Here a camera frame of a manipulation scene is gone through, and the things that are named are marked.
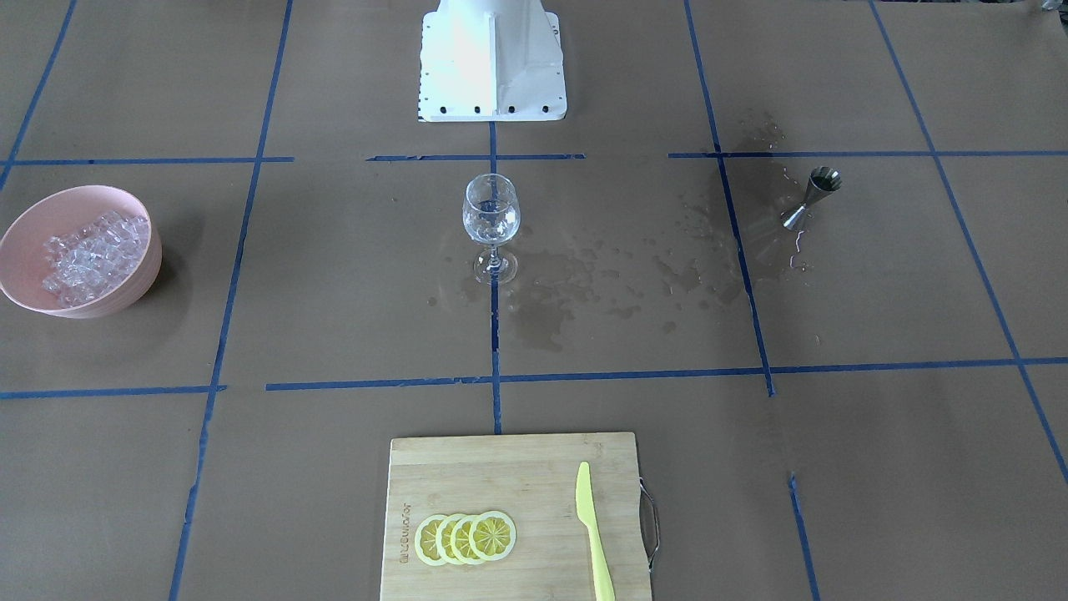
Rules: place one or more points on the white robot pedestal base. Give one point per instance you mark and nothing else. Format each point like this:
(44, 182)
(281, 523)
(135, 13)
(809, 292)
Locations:
(491, 61)

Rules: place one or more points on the bamboo cutting board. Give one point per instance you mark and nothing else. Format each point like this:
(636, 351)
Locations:
(532, 479)

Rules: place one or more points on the pile of clear ice cubes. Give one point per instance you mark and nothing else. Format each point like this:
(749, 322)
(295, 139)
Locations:
(95, 258)

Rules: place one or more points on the clear wine glass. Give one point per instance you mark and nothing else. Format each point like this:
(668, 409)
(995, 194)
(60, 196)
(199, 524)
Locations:
(492, 216)

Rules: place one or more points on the yellow plastic knife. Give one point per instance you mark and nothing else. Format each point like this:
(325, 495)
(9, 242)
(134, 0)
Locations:
(602, 584)

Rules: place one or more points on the steel double jigger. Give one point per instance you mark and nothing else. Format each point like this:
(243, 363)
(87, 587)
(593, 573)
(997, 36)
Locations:
(822, 181)

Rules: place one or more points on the pink plastic bowl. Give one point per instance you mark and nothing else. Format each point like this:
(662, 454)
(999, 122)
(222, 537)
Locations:
(23, 265)

